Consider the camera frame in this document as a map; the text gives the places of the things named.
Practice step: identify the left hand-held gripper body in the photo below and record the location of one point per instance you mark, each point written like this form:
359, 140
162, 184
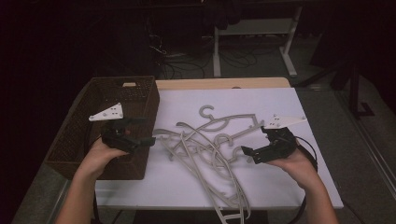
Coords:
113, 113

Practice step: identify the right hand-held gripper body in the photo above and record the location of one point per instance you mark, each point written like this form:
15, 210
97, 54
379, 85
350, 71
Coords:
280, 146

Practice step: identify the grey plastic hanger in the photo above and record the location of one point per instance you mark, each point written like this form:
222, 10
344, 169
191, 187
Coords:
202, 180
223, 136
165, 132
206, 107
237, 148

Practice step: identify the brown wicker basket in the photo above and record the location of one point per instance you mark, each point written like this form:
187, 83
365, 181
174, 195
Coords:
146, 102

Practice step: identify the person's right hand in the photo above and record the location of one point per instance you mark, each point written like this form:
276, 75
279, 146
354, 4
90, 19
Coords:
295, 168

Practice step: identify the person's left hand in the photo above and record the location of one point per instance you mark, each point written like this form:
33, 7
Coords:
99, 155

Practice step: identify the white table cover board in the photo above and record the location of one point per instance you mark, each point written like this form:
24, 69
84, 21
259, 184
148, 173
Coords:
174, 186

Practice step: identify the black metal stand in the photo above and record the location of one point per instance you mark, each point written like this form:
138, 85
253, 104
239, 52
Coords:
355, 90

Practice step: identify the white metal desk frame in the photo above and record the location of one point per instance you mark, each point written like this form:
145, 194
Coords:
216, 56

